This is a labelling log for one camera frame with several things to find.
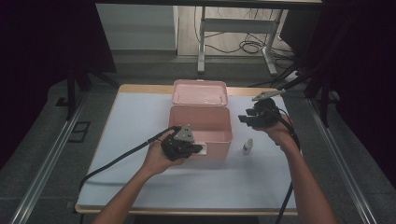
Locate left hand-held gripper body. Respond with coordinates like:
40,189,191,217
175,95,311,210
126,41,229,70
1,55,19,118
160,123,196,162

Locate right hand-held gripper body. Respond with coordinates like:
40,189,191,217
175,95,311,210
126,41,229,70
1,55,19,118
250,89,288,128

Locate pink storage box with handle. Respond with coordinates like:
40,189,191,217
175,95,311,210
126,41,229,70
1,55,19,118
168,78,233,161

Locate small white bottle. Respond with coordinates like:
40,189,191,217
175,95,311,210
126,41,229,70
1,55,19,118
242,137,254,156

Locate person's left hand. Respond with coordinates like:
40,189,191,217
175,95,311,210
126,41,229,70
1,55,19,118
140,128,189,177

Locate person's right hand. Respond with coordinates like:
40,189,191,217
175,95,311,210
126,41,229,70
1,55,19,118
252,112,297,152

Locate white table sheet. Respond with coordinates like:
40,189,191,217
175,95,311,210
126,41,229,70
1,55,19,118
76,91,297,210

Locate white power strip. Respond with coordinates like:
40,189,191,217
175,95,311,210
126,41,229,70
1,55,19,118
284,70,301,83

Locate black metal stand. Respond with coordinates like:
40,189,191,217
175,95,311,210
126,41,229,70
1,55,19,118
55,60,120,121
274,59,341,129

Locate wooden table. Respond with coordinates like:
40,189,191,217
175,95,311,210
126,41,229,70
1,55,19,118
74,83,300,217

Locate dark floor socket plate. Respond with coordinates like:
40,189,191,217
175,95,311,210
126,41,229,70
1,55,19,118
67,120,92,144

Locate dark curtain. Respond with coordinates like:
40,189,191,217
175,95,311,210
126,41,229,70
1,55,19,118
0,0,117,171
279,0,396,188

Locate white cabinet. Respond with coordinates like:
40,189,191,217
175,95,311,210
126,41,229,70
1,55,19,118
94,3,179,51

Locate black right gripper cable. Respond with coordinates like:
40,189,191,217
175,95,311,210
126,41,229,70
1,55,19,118
270,104,303,224

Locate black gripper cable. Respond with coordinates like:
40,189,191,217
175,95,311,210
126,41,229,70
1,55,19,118
78,125,182,194
270,104,303,224

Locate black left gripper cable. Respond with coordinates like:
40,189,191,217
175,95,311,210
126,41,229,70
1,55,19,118
78,125,182,194

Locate black floor cables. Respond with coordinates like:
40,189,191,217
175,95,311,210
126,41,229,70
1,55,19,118
193,6,297,63

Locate white desk frame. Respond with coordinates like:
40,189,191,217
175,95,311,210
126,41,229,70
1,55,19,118
196,6,285,77

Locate silver floor rail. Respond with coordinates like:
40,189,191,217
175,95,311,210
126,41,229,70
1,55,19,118
8,92,91,224
305,97,378,224

